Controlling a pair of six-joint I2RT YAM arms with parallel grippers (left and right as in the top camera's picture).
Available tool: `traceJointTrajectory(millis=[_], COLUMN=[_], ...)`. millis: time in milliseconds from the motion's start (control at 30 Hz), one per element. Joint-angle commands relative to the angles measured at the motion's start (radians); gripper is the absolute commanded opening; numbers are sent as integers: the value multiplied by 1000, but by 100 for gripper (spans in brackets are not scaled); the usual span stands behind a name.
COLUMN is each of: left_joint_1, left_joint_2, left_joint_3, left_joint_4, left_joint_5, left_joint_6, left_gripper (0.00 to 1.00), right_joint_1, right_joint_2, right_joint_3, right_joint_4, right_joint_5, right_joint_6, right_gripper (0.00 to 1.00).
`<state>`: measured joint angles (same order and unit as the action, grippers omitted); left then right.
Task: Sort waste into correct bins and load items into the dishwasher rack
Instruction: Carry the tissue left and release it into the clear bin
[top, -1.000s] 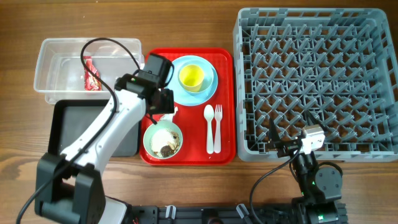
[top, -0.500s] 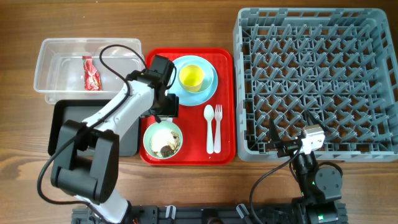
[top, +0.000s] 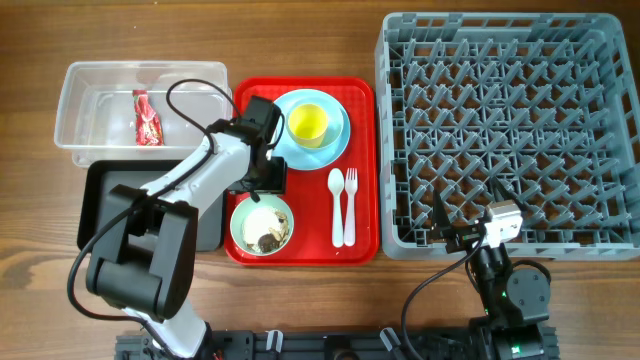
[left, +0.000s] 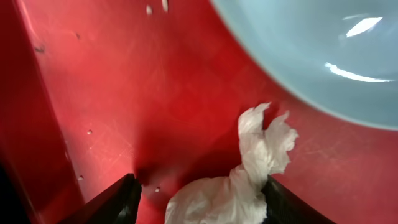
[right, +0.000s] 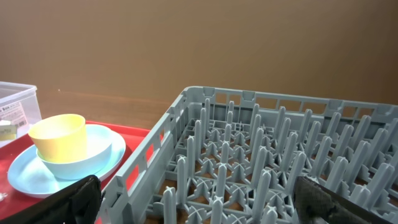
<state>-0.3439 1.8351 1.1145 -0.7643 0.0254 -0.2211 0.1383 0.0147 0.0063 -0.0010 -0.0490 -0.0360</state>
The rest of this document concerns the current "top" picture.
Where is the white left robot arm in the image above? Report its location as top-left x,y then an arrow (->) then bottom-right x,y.
68,115 -> 286,359

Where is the green bowl with food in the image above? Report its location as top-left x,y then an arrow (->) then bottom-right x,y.
229,194 -> 295,257

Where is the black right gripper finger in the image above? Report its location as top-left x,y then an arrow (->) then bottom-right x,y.
432,190 -> 450,228
492,178 -> 525,210

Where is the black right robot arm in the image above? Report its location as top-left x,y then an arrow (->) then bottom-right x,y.
429,178 -> 559,360

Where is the light blue bowl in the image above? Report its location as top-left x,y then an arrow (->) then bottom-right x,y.
286,90 -> 345,152

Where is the black rectangular tray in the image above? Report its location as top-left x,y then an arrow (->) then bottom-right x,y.
77,160 -> 226,252

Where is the yellow plastic cup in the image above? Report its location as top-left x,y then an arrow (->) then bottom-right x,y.
288,103 -> 328,149

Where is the white plastic fork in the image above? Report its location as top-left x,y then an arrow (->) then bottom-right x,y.
344,168 -> 358,247

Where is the grey dishwasher rack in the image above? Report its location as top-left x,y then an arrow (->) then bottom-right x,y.
375,12 -> 639,261

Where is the light blue plate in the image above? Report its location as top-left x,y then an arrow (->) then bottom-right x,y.
273,89 -> 351,171

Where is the white plastic spoon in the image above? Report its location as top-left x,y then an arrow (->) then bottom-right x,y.
327,168 -> 345,248

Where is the red plastic tray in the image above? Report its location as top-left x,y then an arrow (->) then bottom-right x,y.
224,77 -> 380,266

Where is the red snack wrapper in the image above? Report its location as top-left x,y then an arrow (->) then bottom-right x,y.
132,90 -> 164,146

